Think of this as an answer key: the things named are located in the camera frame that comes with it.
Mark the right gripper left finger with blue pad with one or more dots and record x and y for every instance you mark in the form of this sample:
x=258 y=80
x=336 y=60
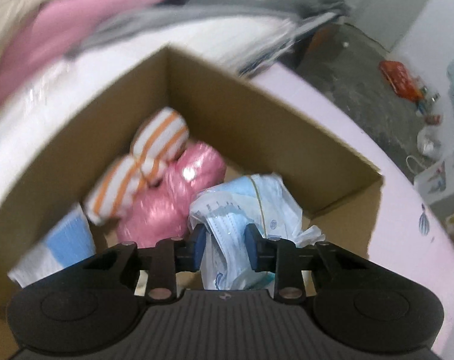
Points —
x=172 y=256

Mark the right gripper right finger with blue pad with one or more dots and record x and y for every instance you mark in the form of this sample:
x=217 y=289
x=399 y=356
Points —
x=280 y=257

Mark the face mask pack bundle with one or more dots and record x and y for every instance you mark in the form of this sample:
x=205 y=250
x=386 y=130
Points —
x=226 y=210

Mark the pink plastic wrapped bundle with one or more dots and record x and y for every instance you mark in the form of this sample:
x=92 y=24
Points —
x=161 y=212

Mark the brown cardboard box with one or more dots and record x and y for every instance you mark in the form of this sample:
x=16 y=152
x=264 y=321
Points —
x=112 y=134

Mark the orange striped rolled towel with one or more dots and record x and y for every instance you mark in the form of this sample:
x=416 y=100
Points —
x=158 y=142

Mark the blue white knitted sock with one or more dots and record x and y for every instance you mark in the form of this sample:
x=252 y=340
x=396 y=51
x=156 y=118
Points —
x=67 y=243

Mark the pink patterned tablecloth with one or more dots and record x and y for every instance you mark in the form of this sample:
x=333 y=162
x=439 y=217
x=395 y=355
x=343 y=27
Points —
x=407 y=238

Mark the white plastic bag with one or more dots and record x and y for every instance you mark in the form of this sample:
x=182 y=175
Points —
x=428 y=143

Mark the red snack bag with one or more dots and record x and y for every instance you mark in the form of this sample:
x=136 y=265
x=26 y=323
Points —
x=400 y=80

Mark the grey green bedding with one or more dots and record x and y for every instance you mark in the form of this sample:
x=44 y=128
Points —
x=240 y=35

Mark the pink quilt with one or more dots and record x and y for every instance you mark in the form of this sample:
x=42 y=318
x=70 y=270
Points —
x=60 y=25

